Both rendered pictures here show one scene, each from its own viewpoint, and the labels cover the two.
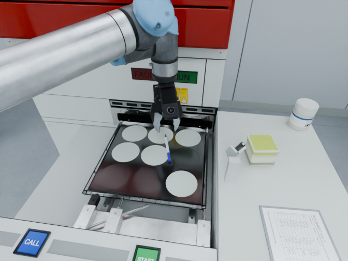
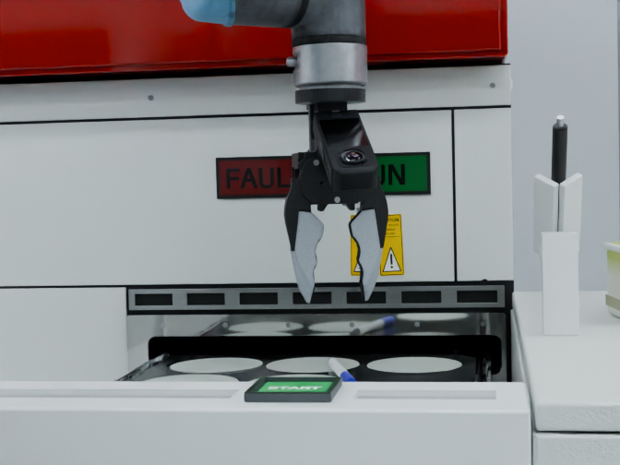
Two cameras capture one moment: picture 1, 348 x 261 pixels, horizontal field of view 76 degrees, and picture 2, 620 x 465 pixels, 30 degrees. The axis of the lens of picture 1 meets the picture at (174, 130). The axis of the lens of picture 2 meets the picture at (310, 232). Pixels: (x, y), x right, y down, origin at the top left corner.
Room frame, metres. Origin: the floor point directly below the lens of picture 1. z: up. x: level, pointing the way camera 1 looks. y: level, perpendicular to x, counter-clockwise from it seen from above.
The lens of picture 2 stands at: (-0.57, 0.04, 1.10)
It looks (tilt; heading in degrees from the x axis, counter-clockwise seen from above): 3 degrees down; 1
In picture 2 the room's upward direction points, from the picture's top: 1 degrees counter-clockwise
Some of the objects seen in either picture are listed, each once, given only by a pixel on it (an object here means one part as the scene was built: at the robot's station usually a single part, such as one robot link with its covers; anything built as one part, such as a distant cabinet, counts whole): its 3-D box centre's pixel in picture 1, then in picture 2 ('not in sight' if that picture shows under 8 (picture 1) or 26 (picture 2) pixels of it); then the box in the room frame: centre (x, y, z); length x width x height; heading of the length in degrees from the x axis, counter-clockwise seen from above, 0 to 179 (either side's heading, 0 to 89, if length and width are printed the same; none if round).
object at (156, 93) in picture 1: (164, 90); (330, 150); (0.61, 0.03, 1.13); 0.09 x 0.08 x 0.12; 8
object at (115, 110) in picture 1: (161, 119); (313, 353); (0.76, 0.05, 0.89); 0.44 x 0.02 x 0.10; 82
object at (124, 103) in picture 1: (161, 106); (312, 297); (0.76, 0.05, 0.96); 0.44 x 0.01 x 0.02; 82
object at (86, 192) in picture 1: (142, 199); not in sight; (0.37, 0.09, 0.90); 0.38 x 0.01 x 0.01; 82
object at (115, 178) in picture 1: (155, 155); (296, 386); (0.55, 0.07, 0.90); 0.34 x 0.34 x 0.01; 82
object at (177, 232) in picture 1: (142, 233); not in sight; (0.28, 0.09, 0.87); 0.36 x 0.08 x 0.03; 82
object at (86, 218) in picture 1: (85, 220); not in sight; (0.31, 0.24, 0.89); 0.08 x 0.03 x 0.03; 172
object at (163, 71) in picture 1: (163, 66); (327, 70); (0.60, 0.03, 1.21); 0.08 x 0.08 x 0.05
